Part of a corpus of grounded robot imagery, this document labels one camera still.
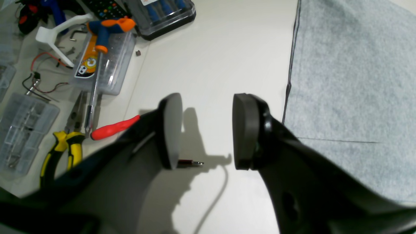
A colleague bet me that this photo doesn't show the orange blue glue gun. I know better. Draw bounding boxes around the orange blue glue gun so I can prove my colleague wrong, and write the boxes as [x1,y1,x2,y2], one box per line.
[86,18,136,54]

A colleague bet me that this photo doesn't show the yellow black pliers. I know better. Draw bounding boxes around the yellow black pliers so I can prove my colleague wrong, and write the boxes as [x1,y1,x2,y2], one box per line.
[40,91,87,188]

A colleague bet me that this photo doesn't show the clear organizer box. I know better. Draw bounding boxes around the clear organizer box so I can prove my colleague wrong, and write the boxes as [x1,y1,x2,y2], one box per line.
[0,93,60,180]

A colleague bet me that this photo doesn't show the white plastic bracket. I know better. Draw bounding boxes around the white plastic bracket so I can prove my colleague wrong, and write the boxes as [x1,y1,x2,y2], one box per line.
[35,14,94,68]

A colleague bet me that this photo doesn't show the screwdriver set case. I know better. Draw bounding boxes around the screwdriver set case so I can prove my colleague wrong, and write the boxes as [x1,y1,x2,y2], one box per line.
[122,0,196,41]

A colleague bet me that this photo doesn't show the small screwdriver bit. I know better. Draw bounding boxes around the small screwdriver bit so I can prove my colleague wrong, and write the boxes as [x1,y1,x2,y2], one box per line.
[177,159,204,168]

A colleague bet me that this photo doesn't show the red handled screwdriver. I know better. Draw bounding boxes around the red handled screwdriver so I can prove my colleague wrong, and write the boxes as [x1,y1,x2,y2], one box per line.
[90,115,141,141]

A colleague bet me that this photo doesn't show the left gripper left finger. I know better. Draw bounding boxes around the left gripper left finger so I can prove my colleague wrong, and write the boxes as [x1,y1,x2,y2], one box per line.
[1,93,183,234]

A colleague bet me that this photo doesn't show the grey T-shirt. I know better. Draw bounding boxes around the grey T-shirt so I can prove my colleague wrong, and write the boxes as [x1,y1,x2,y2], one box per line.
[284,0,416,205]

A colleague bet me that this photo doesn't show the clear plastic parts box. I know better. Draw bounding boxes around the clear plastic parts box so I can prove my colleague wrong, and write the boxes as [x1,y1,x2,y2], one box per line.
[69,32,136,96]

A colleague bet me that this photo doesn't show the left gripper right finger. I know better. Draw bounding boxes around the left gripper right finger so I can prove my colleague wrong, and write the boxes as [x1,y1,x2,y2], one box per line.
[233,93,416,234]

